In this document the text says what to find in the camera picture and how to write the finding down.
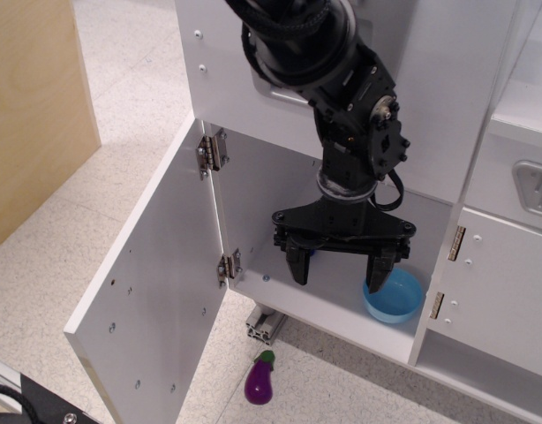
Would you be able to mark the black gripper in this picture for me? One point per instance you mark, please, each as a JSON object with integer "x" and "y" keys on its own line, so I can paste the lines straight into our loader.
{"x": 351, "y": 229}

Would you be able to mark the white low fridge door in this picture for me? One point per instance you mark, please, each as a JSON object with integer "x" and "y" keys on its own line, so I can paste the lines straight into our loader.
{"x": 141, "y": 327}

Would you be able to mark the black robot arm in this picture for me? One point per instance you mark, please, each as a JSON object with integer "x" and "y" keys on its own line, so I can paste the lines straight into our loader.
{"x": 313, "y": 48}

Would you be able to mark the white toy fridge cabinet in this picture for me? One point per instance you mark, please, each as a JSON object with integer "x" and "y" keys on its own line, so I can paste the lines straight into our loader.
{"x": 448, "y": 59}

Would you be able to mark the blue plastic bowl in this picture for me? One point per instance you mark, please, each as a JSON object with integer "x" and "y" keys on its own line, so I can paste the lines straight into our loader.
{"x": 398, "y": 299}

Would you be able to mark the aluminium extrusion foot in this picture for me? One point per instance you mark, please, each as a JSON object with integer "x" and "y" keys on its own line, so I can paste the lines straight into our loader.
{"x": 264, "y": 324}

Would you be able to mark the lower brass cabinet hinge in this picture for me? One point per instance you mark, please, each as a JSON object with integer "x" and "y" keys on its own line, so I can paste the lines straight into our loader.
{"x": 436, "y": 305}

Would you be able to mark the brass cabinet hinge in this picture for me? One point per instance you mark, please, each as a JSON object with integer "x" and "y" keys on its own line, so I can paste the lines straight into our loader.
{"x": 456, "y": 244}
{"x": 436, "y": 305}

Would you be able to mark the lower metal door hinge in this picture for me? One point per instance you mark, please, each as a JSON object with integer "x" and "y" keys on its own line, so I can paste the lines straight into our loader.
{"x": 229, "y": 267}

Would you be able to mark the metal door hinge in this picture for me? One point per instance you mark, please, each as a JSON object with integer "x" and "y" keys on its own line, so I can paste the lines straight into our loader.
{"x": 229, "y": 267}
{"x": 212, "y": 153}

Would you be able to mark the upper brass cabinet hinge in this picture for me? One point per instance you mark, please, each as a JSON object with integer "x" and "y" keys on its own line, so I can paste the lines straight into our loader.
{"x": 456, "y": 244}

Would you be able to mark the purple toy eggplant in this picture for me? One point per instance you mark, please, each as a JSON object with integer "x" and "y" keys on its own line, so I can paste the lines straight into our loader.
{"x": 258, "y": 386}

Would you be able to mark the white neighbouring cabinet door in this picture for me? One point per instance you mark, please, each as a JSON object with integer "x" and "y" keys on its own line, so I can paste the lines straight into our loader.
{"x": 493, "y": 291}

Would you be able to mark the upper metal door hinge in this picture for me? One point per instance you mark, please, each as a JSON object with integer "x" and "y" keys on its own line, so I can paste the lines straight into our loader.
{"x": 212, "y": 153}

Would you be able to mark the wooden plywood panel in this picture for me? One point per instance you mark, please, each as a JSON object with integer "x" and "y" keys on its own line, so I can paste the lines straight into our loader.
{"x": 47, "y": 123}

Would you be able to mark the grey oven handle panel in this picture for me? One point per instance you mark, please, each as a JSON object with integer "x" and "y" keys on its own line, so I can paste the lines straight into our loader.
{"x": 528, "y": 180}

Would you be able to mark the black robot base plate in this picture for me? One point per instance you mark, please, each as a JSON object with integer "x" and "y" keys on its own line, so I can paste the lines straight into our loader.
{"x": 51, "y": 408}

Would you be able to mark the aluminium frame rail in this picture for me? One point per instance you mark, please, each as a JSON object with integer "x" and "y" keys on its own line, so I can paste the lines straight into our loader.
{"x": 10, "y": 378}

